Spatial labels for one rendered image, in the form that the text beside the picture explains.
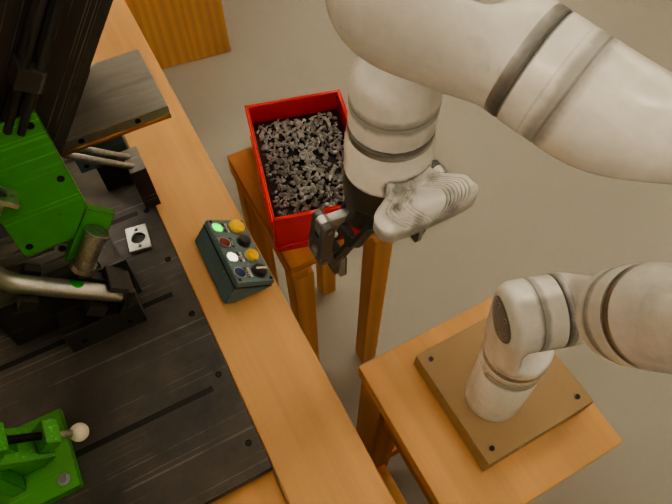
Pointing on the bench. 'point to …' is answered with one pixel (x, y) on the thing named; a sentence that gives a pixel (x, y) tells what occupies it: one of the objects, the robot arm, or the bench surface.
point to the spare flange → (136, 234)
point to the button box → (231, 285)
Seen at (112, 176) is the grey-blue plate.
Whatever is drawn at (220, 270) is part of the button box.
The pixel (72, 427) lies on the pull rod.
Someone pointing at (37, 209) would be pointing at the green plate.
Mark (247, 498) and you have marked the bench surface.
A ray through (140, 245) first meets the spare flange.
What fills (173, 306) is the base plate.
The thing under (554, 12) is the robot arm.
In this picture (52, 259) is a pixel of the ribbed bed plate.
